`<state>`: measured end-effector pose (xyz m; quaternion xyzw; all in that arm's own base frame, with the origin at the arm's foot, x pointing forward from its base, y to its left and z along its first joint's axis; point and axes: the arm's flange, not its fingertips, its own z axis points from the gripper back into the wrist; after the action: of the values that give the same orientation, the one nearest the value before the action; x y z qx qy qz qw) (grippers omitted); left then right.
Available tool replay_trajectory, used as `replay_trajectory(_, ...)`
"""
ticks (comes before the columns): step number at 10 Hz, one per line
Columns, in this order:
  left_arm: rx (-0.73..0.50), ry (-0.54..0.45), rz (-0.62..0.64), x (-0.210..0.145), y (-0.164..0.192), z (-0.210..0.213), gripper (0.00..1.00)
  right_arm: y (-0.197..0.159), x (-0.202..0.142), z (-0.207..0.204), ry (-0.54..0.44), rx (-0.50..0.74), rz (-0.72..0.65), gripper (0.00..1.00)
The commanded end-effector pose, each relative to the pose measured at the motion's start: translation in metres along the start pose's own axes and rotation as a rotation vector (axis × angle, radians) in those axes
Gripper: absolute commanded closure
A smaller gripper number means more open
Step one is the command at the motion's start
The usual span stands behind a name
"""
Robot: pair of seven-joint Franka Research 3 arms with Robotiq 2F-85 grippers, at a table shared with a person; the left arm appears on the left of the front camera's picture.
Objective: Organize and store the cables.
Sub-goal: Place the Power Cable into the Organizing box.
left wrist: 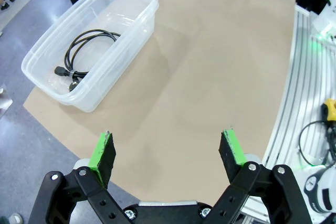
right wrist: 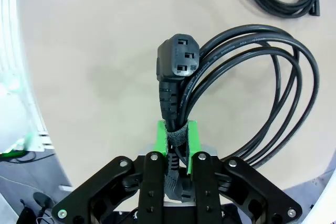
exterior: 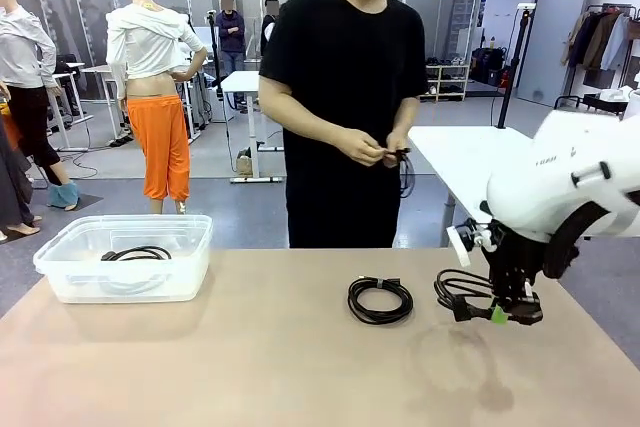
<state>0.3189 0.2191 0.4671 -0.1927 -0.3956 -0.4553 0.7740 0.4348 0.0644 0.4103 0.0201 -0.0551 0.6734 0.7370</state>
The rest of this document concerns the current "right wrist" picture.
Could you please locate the thick black power cable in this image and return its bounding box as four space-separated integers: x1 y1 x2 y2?
156 24 320 204

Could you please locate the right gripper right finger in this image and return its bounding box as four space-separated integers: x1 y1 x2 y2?
185 121 302 224

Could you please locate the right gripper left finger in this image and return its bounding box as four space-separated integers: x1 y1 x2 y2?
51 120 169 224

